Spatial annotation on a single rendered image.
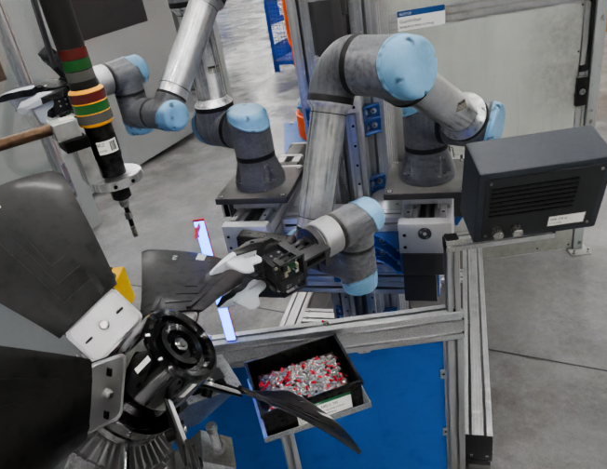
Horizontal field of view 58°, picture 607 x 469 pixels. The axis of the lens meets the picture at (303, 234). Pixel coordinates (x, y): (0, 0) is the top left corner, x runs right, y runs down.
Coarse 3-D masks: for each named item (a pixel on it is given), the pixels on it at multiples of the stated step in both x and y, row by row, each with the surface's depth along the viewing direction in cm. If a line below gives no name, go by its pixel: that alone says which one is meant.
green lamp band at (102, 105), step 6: (96, 102) 67; (102, 102) 68; (108, 102) 69; (78, 108) 67; (84, 108) 67; (90, 108) 67; (96, 108) 67; (102, 108) 68; (78, 114) 68; (84, 114) 67
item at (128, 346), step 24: (168, 312) 78; (144, 336) 72; (168, 336) 76; (192, 336) 78; (168, 360) 71; (192, 360) 75; (216, 360) 78; (144, 384) 72; (168, 384) 71; (144, 408) 75; (120, 432) 74; (144, 432) 75
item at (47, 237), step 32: (0, 192) 80; (32, 192) 82; (64, 192) 84; (0, 224) 77; (32, 224) 79; (64, 224) 81; (0, 256) 76; (32, 256) 77; (64, 256) 78; (96, 256) 80; (0, 288) 75; (32, 288) 76; (64, 288) 77; (96, 288) 78; (32, 320) 75; (64, 320) 75
